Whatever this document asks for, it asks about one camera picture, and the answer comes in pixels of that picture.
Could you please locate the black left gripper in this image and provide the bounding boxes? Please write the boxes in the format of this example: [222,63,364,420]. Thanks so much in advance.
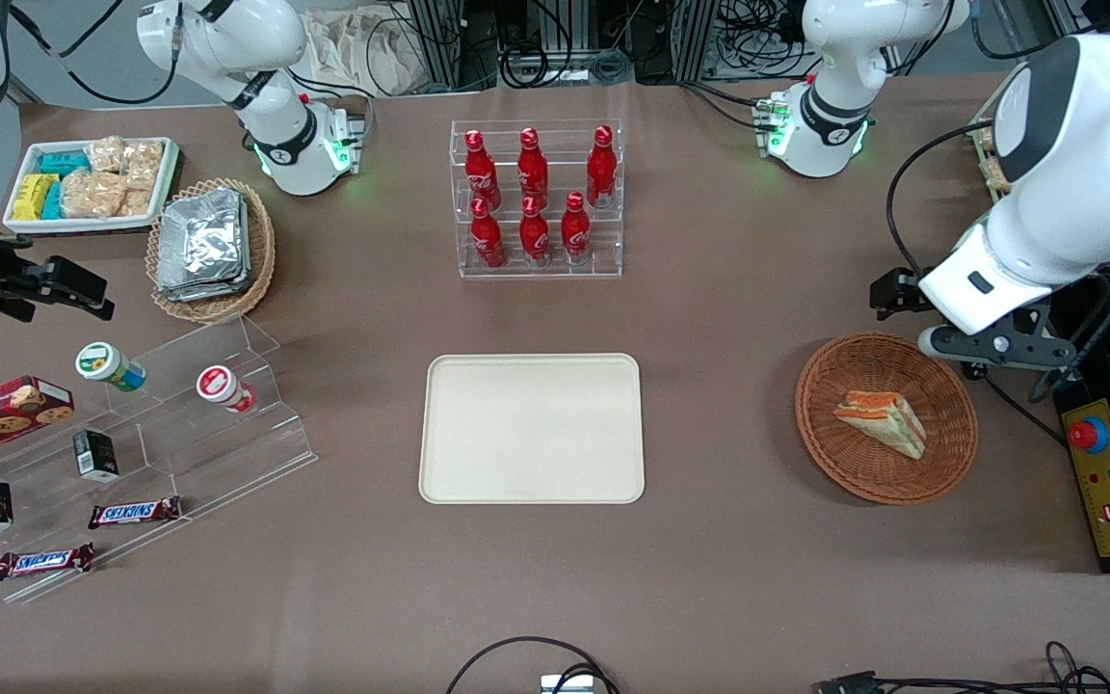
[869,271,926,322]

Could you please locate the triangular sandwich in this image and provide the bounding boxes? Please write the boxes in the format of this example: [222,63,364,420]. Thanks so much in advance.
[832,389,928,461]

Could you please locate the white rectangular snack tray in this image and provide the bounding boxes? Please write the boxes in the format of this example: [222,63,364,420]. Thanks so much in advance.
[2,136,181,236]

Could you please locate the round brown wicker basket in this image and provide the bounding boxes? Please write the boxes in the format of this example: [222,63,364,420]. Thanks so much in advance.
[795,333,980,506]

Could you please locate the oval light wicker basket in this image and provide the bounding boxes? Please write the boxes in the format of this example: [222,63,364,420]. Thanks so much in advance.
[145,176,278,324]

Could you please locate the cream plastic tray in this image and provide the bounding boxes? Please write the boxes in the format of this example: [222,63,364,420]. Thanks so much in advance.
[418,353,647,506]

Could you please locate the green lid yogurt cup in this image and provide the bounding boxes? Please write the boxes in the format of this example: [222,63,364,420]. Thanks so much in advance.
[74,341,147,393]

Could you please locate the yellow snack packet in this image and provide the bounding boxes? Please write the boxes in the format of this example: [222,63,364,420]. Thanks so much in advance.
[13,173,58,222]

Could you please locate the silver foil packet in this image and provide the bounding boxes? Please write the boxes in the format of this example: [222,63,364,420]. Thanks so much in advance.
[155,193,251,304]
[158,187,246,290]

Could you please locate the red lid yogurt cup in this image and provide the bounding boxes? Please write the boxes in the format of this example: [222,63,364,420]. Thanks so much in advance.
[195,364,258,414]

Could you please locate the clear acrylic step display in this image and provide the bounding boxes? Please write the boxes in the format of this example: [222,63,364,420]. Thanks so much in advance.
[0,313,319,605]

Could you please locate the brown Snickers bar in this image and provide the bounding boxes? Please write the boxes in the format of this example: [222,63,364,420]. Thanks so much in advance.
[87,495,183,531]
[0,543,96,582]

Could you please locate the clear acrylic bottle rack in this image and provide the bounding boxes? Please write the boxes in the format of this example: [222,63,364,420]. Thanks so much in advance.
[449,119,625,280]

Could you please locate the red cola bottle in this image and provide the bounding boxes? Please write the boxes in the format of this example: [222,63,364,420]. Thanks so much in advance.
[463,129,502,209]
[585,124,619,209]
[469,197,507,270]
[516,126,550,205]
[560,190,593,264]
[518,195,552,267]

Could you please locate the beige cloth bag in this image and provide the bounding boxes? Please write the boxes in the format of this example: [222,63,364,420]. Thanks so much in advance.
[303,8,433,98]

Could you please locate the white wire rack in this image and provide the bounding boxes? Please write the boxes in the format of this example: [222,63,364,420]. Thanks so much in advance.
[965,67,1017,205]

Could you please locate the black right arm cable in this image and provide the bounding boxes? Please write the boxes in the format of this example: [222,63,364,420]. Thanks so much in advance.
[8,0,182,107]

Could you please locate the black cable connector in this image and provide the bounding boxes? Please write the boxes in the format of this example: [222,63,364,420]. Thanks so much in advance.
[811,671,880,694]

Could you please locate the coiled black background cables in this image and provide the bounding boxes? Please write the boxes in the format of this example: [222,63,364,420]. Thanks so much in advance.
[499,39,635,91]

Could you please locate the thin black cable bundle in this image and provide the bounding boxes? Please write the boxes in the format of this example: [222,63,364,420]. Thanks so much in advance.
[863,640,1110,694]

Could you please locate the aluminium profile frame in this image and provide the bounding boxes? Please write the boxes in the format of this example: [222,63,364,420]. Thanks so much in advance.
[407,0,468,93]

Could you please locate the black looped cable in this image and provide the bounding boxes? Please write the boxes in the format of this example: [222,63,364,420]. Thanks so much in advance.
[445,635,621,694]

